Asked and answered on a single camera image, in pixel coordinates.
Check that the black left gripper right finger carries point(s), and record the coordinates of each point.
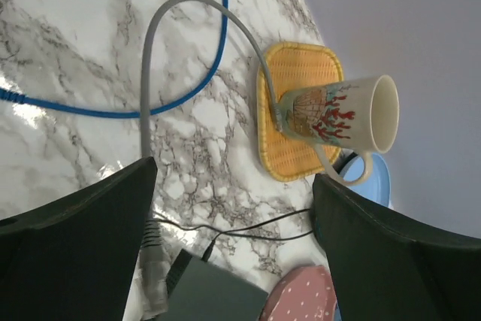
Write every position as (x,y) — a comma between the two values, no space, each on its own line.
(386,266)

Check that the dark grey network switch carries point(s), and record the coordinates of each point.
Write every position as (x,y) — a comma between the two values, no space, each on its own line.
(201,291)

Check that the pink dotted plate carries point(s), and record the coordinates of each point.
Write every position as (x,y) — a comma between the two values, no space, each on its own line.
(305,293)

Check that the light blue plate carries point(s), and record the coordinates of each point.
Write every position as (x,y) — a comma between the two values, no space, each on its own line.
(377,187)

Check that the yellow woven coaster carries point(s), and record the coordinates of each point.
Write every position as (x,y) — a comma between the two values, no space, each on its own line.
(292,65)

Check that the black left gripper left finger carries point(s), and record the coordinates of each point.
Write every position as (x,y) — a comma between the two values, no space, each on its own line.
(74,258)

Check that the beige floral mug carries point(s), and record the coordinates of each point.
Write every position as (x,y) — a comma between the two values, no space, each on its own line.
(360,115)

